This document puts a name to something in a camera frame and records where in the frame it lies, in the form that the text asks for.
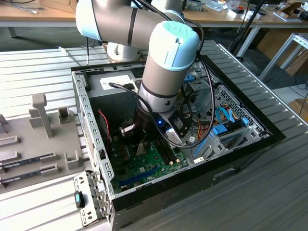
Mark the small white box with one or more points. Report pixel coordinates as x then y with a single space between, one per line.
234 14

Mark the gray power supply unit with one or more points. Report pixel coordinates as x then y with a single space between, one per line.
108 103

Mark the blue expansion slot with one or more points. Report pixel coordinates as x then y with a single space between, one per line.
138 176

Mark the RAM stick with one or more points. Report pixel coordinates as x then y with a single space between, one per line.
24 162
24 176

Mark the black case fan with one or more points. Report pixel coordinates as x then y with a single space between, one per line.
102 130

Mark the black and blue latch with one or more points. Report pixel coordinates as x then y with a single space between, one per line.
77 199

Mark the blue plastic rail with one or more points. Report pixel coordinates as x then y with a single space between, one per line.
200 147

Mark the gray parts rack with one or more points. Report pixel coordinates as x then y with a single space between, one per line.
36 144

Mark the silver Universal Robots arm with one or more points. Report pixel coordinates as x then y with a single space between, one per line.
163 72

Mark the green motherboard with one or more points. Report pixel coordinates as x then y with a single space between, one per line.
149 166

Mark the silver perforated drive cage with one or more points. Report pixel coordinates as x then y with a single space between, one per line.
240 113

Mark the large cardboard box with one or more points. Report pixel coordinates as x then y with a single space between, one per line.
267 41

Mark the silver slot cover bracket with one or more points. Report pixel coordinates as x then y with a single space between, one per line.
81 180

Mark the blue plastic drive latch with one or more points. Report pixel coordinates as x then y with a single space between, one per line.
188 79

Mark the black stand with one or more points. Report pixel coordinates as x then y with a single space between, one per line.
252 20

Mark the aluminium profile frame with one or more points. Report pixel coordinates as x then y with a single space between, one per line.
278 55

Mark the black PC case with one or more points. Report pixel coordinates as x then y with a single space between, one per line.
192 192

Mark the wooden desk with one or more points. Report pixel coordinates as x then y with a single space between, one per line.
267 20
24 14

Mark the black RAM slot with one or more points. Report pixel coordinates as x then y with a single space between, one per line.
163 154
169 153

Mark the wrist camera with black bracket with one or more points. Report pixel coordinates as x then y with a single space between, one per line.
174 137

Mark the small cardboard box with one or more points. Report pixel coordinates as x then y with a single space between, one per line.
299 106

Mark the hard disk in blue carrier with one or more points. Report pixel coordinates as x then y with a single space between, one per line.
220 130

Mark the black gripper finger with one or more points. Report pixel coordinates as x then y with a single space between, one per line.
127 131

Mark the silver CPU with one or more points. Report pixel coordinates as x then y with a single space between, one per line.
141 150

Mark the open cardboard box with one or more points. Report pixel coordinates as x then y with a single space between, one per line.
290 8

